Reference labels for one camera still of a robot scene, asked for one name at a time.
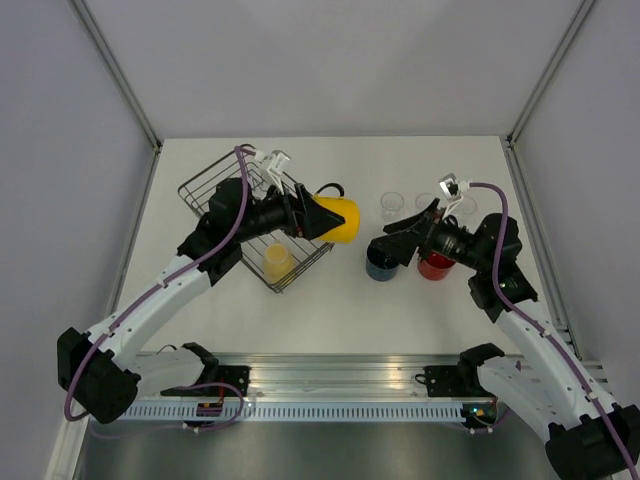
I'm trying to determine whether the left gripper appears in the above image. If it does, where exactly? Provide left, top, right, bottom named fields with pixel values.
left=233, top=179, right=344, bottom=243

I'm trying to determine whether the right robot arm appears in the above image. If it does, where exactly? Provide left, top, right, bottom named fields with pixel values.
left=370, top=205, right=639, bottom=479

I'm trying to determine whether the right frame post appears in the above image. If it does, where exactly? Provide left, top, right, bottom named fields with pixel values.
left=504, top=0, right=599, bottom=149

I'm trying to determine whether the red mug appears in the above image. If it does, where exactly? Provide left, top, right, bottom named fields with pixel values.
left=418, top=252, right=456, bottom=281

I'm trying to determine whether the left frame post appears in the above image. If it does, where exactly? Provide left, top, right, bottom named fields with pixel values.
left=68, top=0, right=163, bottom=153

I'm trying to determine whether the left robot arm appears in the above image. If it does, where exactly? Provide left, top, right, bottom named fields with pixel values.
left=57, top=176, right=359, bottom=424

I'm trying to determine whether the blue mug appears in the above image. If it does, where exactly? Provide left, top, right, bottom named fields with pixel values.
left=365, top=246, right=400, bottom=282

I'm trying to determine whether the pale yellow mug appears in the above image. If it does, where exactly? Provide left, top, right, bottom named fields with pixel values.
left=263, top=243, right=295, bottom=284

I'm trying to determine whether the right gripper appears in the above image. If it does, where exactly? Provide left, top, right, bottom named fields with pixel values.
left=370, top=198, right=488, bottom=272

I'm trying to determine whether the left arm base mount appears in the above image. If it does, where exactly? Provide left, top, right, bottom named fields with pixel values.
left=160, top=342, right=250, bottom=398

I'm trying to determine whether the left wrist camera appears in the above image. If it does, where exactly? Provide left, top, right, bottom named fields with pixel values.
left=254, top=150, right=291, bottom=194

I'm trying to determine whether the white slotted cable duct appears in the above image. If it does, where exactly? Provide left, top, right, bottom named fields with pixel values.
left=122, top=400, right=464, bottom=423

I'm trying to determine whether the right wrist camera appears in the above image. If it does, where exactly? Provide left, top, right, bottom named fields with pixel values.
left=439, top=173, right=469, bottom=225

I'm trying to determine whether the frame post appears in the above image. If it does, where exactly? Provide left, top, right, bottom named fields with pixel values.
left=68, top=0, right=163, bottom=153
left=504, top=0, right=599, bottom=149

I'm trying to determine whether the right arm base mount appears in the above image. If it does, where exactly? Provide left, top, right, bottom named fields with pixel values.
left=414, top=365, right=488, bottom=398

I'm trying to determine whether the wire dish rack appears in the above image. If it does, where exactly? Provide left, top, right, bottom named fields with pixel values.
left=178, top=144, right=334, bottom=293

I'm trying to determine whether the clear glass cup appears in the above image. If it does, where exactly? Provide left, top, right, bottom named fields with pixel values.
left=451, top=195, right=477, bottom=221
left=414, top=192, right=438, bottom=212
left=380, top=191, right=405, bottom=223

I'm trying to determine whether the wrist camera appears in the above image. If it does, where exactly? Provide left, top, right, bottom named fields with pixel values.
left=439, top=173, right=469, bottom=225
left=254, top=150, right=291, bottom=194

